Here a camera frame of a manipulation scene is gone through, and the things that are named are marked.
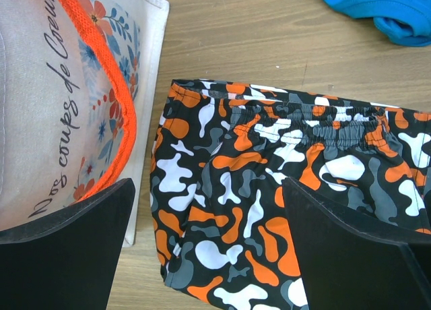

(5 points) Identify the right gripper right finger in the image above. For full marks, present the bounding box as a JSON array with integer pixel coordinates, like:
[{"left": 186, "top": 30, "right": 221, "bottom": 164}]
[{"left": 282, "top": 177, "right": 430, "bottom": 309}]

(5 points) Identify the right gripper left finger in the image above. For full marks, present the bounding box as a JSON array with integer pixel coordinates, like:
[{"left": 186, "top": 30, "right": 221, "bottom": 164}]
[{"left": 1, "top": 179, "right": 135, "bottom": 309}]

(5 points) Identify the beige canvas tote bag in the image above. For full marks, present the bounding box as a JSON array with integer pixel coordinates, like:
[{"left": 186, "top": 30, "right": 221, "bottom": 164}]
[{"left": 1, "top": 0, "right": 170, "bottom": 230}]

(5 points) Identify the orange camouflage folded garment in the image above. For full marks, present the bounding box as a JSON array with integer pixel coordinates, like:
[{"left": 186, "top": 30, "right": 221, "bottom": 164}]
[{"left": 150, "top": 80, "right": 430, "bottom": 309}]

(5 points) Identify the folded teal shirt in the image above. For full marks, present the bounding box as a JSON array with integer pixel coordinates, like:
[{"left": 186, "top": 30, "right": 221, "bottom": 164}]
[{"left": 322, "top": 0, "right": 430, "bottom": 47}]

